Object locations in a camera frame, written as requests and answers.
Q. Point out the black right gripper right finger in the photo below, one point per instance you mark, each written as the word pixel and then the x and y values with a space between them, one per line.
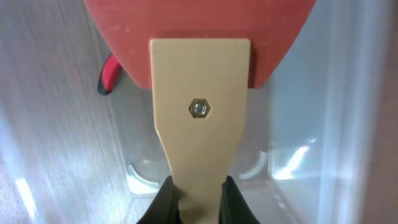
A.
pixel 233 207

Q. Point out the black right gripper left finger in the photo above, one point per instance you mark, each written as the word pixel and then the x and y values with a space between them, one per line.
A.
pixel 164 207

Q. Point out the red black cutting pliers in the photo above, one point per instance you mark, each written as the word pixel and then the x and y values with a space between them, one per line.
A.
pixel 108 75

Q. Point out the orange scraper wooden handle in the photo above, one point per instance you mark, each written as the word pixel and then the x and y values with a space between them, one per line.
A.
pixel 199 58

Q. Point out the clear plastic container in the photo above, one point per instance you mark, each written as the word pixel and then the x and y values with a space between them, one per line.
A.
pixel 320 144

